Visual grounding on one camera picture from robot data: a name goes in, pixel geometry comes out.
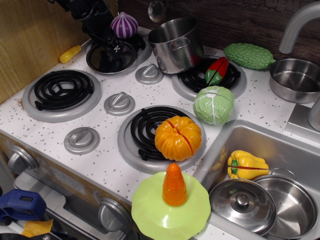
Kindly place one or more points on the green toy bitter gourd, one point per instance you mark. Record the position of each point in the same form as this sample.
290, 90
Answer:
249, 55

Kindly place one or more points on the blue clamp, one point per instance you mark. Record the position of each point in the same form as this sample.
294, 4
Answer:
22, 205

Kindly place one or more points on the yellow cloth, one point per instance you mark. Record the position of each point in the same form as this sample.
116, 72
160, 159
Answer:
34, 228

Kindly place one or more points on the large steel lid in sink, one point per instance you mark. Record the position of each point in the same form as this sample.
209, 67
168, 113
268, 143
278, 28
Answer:
244, 203

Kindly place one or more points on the steel pan in sink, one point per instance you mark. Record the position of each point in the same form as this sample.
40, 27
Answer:
296, 209

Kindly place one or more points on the light green plastic plate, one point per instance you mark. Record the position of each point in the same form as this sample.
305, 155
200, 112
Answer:
160, 221

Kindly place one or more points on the purple striped toy onion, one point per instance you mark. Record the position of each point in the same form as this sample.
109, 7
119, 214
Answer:
124, 26

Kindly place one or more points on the small steel pot lid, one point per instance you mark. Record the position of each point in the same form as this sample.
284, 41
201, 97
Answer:
99, 61

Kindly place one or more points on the red toy chili pepper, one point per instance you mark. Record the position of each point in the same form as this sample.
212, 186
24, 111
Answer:
216, 71

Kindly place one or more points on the orange toy pumpkin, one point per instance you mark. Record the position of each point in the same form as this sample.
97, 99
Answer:
178, 138

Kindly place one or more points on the silver top knob front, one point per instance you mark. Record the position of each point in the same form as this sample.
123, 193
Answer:
81, 141

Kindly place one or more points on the green toy cabbage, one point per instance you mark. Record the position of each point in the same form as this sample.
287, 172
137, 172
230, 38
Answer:
214, 105

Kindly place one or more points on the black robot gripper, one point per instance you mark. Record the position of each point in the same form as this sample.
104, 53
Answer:
96, 20

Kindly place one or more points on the front right stove burner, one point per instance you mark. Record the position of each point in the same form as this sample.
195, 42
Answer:
136, 139

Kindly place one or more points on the small steel saucepan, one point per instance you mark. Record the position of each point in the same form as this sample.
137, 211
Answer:
295, 80

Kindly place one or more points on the silver top knob back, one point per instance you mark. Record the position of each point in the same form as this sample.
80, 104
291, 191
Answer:
149, 75

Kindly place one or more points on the silver top knob middle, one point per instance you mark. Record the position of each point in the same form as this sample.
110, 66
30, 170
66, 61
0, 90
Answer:
119, 104

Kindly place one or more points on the silver knob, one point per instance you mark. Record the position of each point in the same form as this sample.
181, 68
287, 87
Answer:
149, 75
81, 141
113, 217
21, 160
119, 104

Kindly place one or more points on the orange toy carrot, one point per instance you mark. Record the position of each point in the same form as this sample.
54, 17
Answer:
174, 191

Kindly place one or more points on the oven door handle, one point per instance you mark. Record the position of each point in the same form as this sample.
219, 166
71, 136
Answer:
72, 215

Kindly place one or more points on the silver front knob left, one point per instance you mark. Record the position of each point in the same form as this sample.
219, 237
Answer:
21, 160

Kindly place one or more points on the steel sink basin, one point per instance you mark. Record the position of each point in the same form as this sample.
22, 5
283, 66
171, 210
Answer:
284, 155

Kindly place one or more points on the tall steel pot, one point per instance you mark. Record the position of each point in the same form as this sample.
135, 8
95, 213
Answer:
176, 45

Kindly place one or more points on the yellow toy bell pepper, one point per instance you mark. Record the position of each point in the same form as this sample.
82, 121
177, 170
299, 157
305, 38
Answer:
243, 165

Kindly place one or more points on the silver faucet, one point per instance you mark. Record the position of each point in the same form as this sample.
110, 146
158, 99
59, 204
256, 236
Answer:
292, 30

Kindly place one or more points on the back right stove burner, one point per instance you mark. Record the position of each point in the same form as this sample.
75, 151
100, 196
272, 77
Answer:
188, 83

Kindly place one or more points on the silver front knob right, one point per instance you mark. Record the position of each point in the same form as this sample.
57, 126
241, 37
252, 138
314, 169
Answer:
113, 217

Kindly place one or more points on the front left stove burner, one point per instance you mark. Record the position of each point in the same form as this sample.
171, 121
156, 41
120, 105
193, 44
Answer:
61, 96

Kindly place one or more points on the hanging steel spoon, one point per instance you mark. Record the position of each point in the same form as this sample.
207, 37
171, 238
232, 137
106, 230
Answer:
156, 11

